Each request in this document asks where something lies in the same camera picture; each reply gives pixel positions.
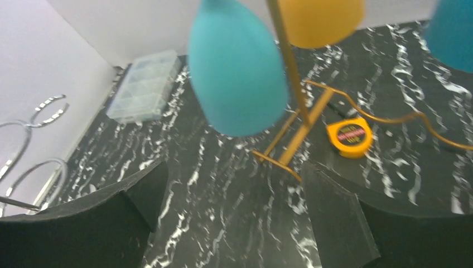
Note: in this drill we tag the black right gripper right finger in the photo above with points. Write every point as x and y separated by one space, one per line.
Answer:
355 226

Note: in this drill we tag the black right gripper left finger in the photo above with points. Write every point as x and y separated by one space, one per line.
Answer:
107 228

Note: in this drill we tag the gold wire glass rack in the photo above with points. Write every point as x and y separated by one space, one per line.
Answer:
310 116

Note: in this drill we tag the blue plastic goblet front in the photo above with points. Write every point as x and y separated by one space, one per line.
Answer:
237 71

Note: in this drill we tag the blue plastic goblet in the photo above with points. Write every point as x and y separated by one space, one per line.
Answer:
237 71
449 34

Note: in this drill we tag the orange plastic goblet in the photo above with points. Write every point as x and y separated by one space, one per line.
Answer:
311 24

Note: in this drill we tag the small orange cup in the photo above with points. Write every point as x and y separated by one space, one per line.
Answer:
352 138

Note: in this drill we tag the clear plastic organizer box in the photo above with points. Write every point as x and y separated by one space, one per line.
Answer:
144 92

